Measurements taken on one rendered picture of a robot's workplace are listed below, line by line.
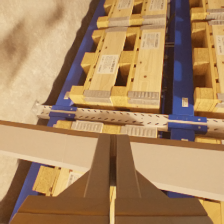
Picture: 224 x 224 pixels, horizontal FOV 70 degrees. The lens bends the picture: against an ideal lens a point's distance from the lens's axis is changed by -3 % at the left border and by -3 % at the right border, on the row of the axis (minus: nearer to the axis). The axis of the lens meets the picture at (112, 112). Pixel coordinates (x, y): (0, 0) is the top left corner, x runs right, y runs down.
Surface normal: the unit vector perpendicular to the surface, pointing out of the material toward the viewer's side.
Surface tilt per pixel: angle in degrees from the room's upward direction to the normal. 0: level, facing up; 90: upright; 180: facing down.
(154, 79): 90
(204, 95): 90
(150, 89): 90
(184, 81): 90
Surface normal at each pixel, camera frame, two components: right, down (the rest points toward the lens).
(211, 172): -0.26, -0.20
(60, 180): -0.22, -0.48
